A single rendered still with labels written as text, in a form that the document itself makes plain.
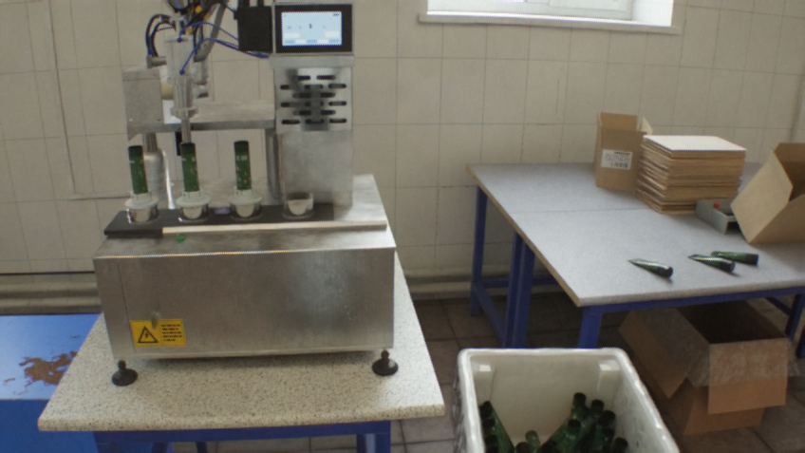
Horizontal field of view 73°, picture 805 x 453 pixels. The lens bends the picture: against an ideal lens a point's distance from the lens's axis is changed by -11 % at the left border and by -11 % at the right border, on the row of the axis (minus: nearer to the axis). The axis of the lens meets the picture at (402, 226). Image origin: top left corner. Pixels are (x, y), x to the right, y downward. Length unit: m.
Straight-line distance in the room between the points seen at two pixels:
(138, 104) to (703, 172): 1.91
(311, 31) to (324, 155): 0.26
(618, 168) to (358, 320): 1.58
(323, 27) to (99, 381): 0.86
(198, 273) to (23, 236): 2.13
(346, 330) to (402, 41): 1.73
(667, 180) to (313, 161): 1.42
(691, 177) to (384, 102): 1.34
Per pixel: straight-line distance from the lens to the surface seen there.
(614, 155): 2.53
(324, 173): 1.32
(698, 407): 2.41
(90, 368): 1.40
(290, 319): 1.21
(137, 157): 1.29
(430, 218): 2.93
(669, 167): 2.30
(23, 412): 1.67
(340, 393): 1.21
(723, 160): 2.43
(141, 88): 1.36
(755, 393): 2.41
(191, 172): 1.27
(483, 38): 2.79
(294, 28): 1.26
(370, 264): 1.16
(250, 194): 1.26
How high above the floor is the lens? 1.48
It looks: 22 degrees down
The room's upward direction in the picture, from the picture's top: 1 degrees clockwise
